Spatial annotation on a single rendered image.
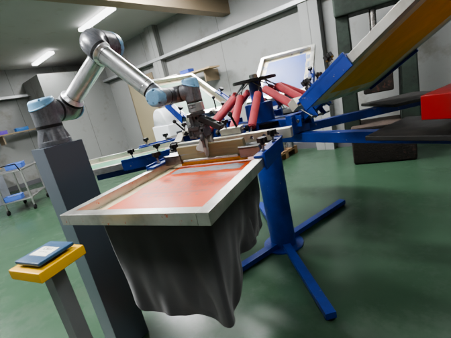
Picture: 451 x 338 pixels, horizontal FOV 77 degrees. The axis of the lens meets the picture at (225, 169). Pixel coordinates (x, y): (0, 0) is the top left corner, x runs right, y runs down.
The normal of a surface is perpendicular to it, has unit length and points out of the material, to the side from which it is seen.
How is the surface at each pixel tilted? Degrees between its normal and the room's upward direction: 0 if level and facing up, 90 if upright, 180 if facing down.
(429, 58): 90
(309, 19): 90
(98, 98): 90
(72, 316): 90
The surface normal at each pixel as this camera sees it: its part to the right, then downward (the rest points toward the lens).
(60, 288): 0.89, -0.08
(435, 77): -0.62, 0.33
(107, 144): 0.76, 0.00
